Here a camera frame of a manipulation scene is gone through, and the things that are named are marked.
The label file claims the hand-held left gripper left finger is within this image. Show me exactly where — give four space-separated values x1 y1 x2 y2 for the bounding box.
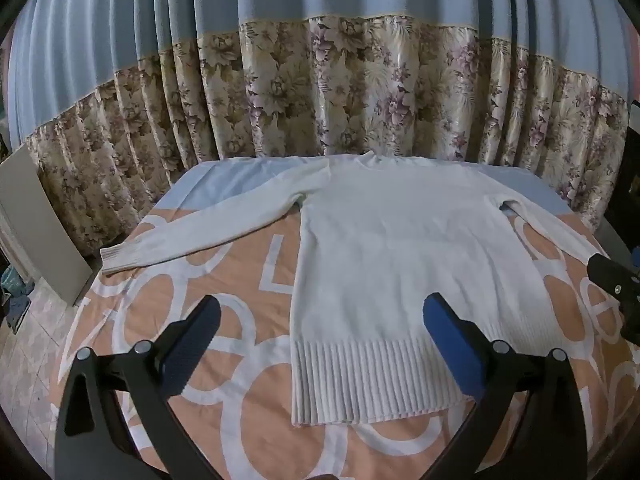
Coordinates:
54 294 223 480

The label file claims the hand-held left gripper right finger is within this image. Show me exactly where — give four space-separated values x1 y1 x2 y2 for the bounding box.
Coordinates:
422 292 596 480

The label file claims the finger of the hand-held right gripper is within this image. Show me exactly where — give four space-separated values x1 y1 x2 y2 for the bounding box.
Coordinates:
586 254 640 311

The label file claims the white knit sweater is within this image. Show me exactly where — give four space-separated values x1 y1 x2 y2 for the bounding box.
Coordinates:
100 150 608 427

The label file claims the orange white printed blanket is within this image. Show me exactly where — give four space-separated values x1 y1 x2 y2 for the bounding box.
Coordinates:
50 157 640 480

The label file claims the dark cabinet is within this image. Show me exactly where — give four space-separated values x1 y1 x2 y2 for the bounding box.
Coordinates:
597 125 640 267

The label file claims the teal cloth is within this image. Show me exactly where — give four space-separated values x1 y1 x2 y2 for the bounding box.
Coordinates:
0 264 32 307

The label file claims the grey flat board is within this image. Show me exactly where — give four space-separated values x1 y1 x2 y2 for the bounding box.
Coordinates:
0 147 94 307

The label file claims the floral and blue curtain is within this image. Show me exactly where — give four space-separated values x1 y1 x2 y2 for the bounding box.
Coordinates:
0 0 640 257

